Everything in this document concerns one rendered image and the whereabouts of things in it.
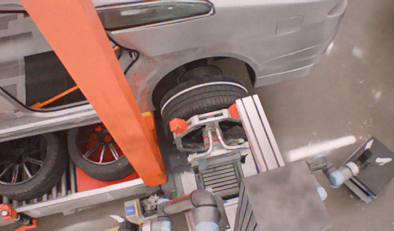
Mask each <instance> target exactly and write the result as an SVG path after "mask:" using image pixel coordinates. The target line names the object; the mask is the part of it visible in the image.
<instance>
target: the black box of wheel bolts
mask: <svg viewBox="0 0 394 231"><path fill-rule="evenodd" d="M159 199H166V194H165V192H164V190H160V191H157V192H155V193H152V194H148V195H146V196H141V197H138V200H139V206H140V211H141V215H142V216H143V217H144V218H147V217H150V216H154V215H157V214H158V207H157V206H158V200H159Z"/></svg>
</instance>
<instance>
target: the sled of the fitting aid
mask: <svg viewBox="0 0 394 231"><path fill-rule="evenodd" d="M239 143H240V141H239V139H238V140H237V141H236V142H234V143H233V146H235V145H238V144H239ZM240 159H241V156H240V154H239V152H236V154H235V155H232V156H228V157H223V158H218V159H213V160H209V161H207V166H208V167H213V166H218V165H221V164H227V163H232V162H236V161H238V160H240Z"/></svg>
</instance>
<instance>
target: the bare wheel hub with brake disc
mask: <svg viewBox="0 0 394 231"><path fill-rule="evenodd" d="M207 75H221V72H220V71H219V70H218V68H216V67H199V68H194V69H193V70H191V71H189V72H187V73H186V74H185V75H183V77H182V78H181V83H183V82H186V81H189V80H192V79H193V78H198V77H201V76H207Z"/></svg>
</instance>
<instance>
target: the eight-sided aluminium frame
mask: <svg viewBox="0 0 394 231"><path fill-rule="evenodd" d="M212 116H214V117H213V118H210V119H206V118H207V117H212ZM215 116H219V117H215ZM201 119H205V120H201ZM224 120H228V121H232V122H238V123H241V128H242V129H244V127H243V125H242V122H241V118H238V119H237V118H232V117H231V114H230V110H229V109H223V110H221V111H216V112H211V113H207V114H202V115H196V116H193V117H191V118H190V119H189V120H188V121H187V122H186V125H187V128H188V129H187V130H186V131H185V132H183V133H181V134H179V133H173V135H174V138H175V142H176V145H177V149H178V150H186V151H187V152H198V150H202V151H203V152H206V147H203V146H205V144H204V143H193V142H185V141H181V137H183V136H185V135H186V134H188V133H189V132H190V131H192V130H193V129H194V128H196V127H198V126H200V125H206V124H209V123H215V122H220V121H224ZM238 139H240V138H237V139H231V138H230V137H229V138H227V139H224V143H225V144H226V145H227V146H229V145H230V144H232V143H234V142H236V141H237V140H238ZM187 146H188V147H187Z"/></svg>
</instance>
